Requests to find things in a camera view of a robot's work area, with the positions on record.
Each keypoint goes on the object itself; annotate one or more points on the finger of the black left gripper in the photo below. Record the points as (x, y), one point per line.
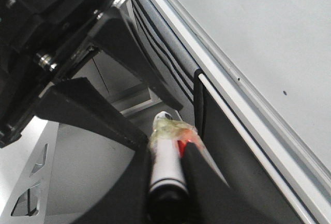
(113, 33)
(77, 103)

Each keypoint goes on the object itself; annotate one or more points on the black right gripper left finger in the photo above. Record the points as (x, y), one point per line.
(126, 201)

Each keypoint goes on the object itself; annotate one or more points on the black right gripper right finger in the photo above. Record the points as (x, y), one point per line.
(216, 202)

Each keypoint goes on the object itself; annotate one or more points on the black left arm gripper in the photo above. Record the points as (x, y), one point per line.
(43, 43)

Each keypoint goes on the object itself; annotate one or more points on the white black whiteboard marker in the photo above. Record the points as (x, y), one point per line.
(167, 186)

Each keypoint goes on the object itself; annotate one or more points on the red round magnet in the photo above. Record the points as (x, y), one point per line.
(186, 136)

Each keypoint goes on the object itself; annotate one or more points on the white whiteboard with aluminium tray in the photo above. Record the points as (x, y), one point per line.
(267, 64)

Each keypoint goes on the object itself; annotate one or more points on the grey foam padded bar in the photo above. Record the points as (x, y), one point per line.
(171, 59)

